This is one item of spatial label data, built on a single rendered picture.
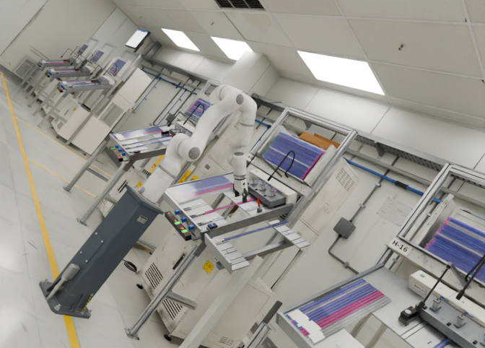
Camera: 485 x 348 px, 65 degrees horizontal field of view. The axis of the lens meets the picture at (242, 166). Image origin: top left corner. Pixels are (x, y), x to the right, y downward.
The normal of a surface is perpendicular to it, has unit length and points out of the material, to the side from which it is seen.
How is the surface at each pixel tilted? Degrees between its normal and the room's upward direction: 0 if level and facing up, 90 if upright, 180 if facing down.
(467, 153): 90
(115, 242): 90
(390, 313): 44
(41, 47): 90
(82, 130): 90
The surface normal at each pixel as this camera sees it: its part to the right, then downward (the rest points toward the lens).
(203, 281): -0.59, -0.52
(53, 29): 0.53, 0.34
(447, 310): 0.03, -0.92
